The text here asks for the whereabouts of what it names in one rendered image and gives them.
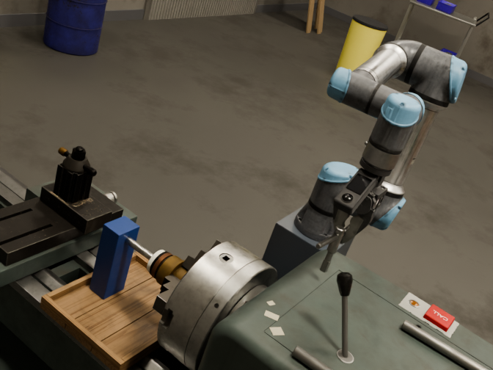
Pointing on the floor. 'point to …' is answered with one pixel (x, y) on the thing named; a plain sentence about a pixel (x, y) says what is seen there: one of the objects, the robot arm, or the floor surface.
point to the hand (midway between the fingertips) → (340, 238)
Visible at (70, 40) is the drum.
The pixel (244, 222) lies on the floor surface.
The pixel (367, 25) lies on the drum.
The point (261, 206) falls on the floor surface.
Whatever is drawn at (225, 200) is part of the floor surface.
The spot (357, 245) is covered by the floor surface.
